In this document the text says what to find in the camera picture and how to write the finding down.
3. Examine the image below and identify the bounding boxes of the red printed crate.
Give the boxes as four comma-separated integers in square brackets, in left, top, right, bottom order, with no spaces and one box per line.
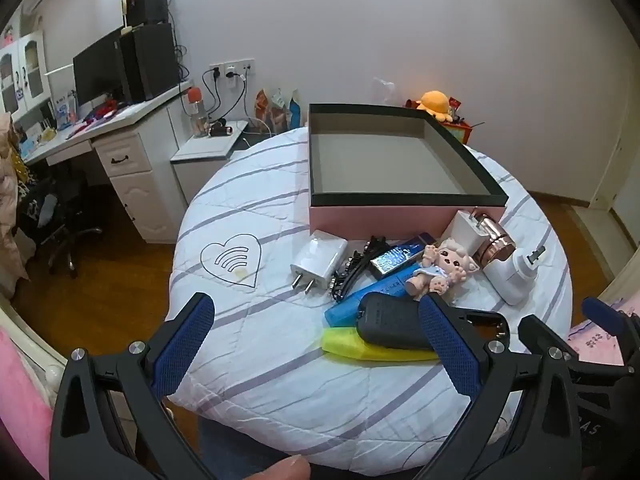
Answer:
[405,97,474,147]

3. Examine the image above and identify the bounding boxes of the pale-haired doll figure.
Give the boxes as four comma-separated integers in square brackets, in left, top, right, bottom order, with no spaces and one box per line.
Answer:
[404,237,482,307]

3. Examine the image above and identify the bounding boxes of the blue plastic tube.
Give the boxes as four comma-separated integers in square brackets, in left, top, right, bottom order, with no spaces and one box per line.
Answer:
[324,274,426,329]

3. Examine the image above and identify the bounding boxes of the white nightstand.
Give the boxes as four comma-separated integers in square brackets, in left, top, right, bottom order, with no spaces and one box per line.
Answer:
[170,120,249,207]

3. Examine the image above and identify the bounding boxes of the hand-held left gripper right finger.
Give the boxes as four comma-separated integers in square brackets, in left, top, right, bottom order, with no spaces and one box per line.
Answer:
[417,291,584,480]

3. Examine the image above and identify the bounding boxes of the rose gold jar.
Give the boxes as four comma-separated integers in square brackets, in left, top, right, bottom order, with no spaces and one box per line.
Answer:
[472,212,517,271]

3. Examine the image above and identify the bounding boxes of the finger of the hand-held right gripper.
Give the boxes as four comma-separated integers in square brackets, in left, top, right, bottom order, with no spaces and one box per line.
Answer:
[517,314,626,378]
[581,296,640,361]

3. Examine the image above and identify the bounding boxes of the colourful snack bags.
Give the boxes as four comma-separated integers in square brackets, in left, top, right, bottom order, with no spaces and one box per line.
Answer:
[255,87,302,132]

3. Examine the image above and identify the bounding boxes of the black power cable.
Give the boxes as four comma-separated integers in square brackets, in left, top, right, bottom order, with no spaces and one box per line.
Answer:
[202,67,248,122]

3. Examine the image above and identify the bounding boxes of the pink box with dark rim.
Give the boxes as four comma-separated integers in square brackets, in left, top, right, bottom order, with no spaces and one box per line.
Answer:
[307,103,509,241]

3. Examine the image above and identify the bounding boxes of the orange octopus plush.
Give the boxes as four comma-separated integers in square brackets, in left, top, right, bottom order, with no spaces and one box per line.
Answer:
[417,91,457,122]

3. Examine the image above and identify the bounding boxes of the bottle with orange cap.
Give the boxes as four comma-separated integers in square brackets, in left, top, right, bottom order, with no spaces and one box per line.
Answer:
[186,86,209,138]

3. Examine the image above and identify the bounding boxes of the pink bed cover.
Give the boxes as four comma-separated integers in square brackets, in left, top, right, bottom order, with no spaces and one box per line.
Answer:
[0,325,57,480]

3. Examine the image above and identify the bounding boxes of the small black box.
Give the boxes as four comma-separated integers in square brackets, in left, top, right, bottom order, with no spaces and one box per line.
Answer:
[125,0,169,27]

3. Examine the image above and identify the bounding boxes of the white wall socket strip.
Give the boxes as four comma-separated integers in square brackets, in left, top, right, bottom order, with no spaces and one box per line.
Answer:
[209,58,256,88]

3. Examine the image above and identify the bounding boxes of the white plastic bag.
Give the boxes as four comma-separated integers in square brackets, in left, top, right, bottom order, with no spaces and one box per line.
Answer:
[482,246,547,306]

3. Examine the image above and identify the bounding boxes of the blue glittery packet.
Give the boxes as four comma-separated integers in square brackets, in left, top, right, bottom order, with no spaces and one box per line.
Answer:
[369,232,437,277]

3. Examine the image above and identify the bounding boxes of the clear plastic bag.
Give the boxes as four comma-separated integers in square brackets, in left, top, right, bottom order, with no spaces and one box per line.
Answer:
[372,76,402,107]

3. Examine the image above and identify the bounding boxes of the black computer monitor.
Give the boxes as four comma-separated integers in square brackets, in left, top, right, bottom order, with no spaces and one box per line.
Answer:
[72,27,126,106]

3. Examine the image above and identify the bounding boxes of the white wall charger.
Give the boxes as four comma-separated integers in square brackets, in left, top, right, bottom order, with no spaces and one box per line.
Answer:
[290,230,349,295]

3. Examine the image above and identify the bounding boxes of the white desk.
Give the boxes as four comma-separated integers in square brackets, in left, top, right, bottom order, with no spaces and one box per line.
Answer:
[22,80,193,243]

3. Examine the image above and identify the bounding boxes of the white glass-door cabinet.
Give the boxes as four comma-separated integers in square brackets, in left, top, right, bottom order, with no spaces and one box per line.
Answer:
[0,30,51,117]

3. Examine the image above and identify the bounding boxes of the black office chair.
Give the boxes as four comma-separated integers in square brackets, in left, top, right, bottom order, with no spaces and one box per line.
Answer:
[17,167,104,279]

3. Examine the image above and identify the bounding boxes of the pink printed sheet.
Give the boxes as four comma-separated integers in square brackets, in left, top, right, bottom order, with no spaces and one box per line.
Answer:
[570,300,640,363]

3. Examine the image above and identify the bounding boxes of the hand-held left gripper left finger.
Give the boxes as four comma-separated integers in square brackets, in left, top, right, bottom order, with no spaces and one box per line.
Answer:
[49,291,221,480]

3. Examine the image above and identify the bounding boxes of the white cube adapter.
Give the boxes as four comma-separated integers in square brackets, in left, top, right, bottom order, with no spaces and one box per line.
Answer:
[440,208,483,257]

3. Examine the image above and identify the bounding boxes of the person's left hand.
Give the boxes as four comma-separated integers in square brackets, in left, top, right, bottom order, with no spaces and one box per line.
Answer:
[251,454,312,480]

